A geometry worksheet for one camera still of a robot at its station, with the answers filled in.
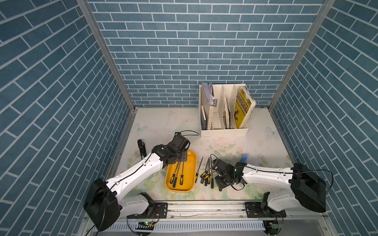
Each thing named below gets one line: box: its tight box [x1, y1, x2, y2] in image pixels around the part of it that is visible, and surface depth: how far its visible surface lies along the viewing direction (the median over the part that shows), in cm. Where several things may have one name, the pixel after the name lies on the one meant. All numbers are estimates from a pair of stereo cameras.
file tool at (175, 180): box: [172, 160, 181, 188], surface depth 84 cm
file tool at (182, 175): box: [180, 161, 185, 186], surface depth 85 cm
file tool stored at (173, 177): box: [169, 160, 180, 184], surface depth 86 cm
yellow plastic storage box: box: [164, 150, 198, 193], surface depth 86 cm
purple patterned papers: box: [201, 82, 219, 108], surface depth 91 cm
